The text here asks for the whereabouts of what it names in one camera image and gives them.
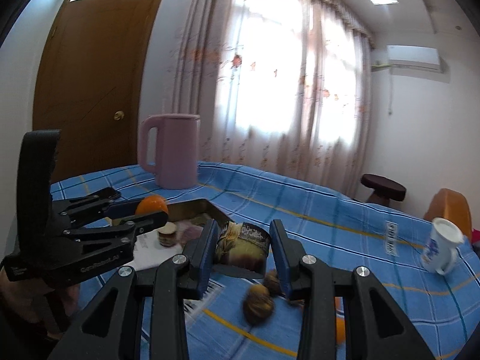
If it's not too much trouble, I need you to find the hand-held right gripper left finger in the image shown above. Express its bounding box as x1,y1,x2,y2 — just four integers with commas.
47,218,220,360

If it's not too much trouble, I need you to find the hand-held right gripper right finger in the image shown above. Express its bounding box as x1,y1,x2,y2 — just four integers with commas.
269,218,437,360

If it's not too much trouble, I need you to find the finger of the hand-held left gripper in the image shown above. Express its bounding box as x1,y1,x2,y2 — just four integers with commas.
52,193,142,230
64,211,169,251

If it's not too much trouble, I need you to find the small orange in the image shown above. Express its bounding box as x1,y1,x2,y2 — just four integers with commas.
136,195,169,216

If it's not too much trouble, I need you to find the purple passion fruit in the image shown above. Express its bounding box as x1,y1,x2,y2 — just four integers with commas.
180,222,205,246

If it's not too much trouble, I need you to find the round brown fruit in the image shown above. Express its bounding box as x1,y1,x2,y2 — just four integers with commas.
243,283,276,326
262,269,282,295

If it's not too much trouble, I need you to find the tan round snack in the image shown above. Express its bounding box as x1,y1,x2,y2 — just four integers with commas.
157,222,179,248

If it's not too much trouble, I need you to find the white paper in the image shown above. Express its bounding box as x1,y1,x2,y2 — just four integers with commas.
131,229,196,271

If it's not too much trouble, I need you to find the blue plaid blanket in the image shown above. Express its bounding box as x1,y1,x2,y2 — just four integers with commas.
49,161,480,360

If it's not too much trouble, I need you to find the pink electric kettle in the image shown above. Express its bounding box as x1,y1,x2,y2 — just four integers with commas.
137,113,201,190

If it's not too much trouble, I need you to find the dark round stool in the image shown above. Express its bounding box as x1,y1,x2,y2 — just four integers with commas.
361,173,407,206

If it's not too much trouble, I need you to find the brown wooden door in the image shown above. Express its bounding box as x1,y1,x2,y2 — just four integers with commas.
32,0,166,184

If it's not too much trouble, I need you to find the floral sheer curtain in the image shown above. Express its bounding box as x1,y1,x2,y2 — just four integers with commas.
165,0,376,201

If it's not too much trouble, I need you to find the white blue floral mug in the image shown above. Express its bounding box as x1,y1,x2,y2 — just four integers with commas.
422,217,466,276

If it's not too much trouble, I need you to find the orange wooden chair back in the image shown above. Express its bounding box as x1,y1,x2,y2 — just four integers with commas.
424,188,473,241

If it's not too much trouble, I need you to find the white air conditioner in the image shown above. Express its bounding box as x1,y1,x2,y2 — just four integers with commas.
386,45,441,72

